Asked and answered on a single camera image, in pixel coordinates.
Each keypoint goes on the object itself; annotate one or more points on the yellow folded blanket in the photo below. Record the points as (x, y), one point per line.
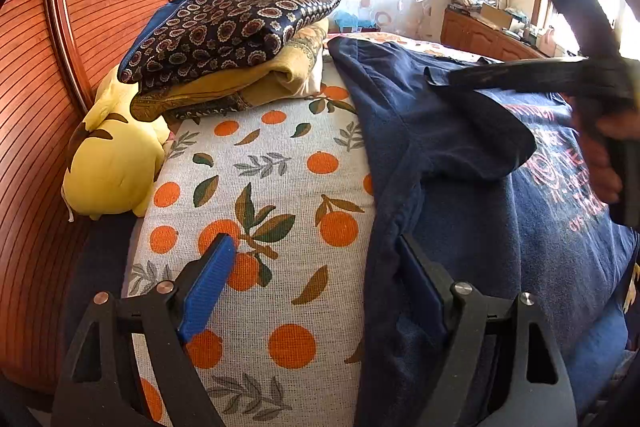
(296, 72)

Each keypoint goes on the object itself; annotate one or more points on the pink bottle on cabinet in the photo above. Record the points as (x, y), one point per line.
(545, 42)

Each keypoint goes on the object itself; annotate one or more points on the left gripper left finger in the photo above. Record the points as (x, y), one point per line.
(199, 286)

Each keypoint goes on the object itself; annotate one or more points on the cardboard box on cabinet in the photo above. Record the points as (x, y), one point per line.
(498, 17)

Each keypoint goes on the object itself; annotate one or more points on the wooden slatted wardrobe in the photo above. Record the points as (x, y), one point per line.
(53, 55)

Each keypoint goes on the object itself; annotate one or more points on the navy printed t-shirt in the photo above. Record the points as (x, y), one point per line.
(493, 186)

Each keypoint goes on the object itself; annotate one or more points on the blue toy on bed end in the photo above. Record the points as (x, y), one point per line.
(346, 22)

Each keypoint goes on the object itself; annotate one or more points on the yellow plush toy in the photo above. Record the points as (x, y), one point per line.
(112, 159)

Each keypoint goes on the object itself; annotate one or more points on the orange-print bed sheet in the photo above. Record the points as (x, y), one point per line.
(289, 182)

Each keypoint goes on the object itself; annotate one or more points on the wooden side cabinet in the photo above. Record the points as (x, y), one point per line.
(467, 34)

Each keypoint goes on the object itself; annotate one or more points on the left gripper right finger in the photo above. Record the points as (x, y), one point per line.
(429, 289)

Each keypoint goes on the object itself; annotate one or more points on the person's right hand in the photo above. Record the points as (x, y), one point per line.
(604, 181)

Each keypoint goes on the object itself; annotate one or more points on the patterned navy pillow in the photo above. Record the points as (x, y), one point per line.
(188, 39)

